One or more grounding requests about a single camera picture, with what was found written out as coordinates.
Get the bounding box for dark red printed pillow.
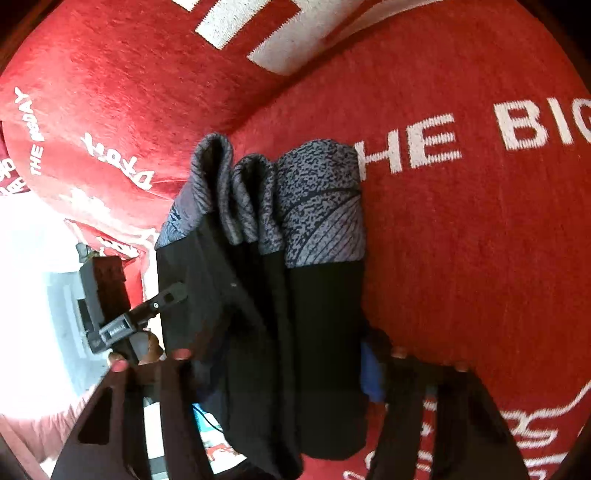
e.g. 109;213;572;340
0;122;31;197

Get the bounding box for person's left hand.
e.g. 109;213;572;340
107;329;166;371

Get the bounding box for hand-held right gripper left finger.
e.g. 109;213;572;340
50;350;214;480

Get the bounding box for red printed blanket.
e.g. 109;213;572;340
0;0;591;480

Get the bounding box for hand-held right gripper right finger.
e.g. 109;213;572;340
360;329;533;480

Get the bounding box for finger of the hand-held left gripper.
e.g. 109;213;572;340
133;282;189;325

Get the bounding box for black pants with grey band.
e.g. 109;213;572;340
154;132;371;480

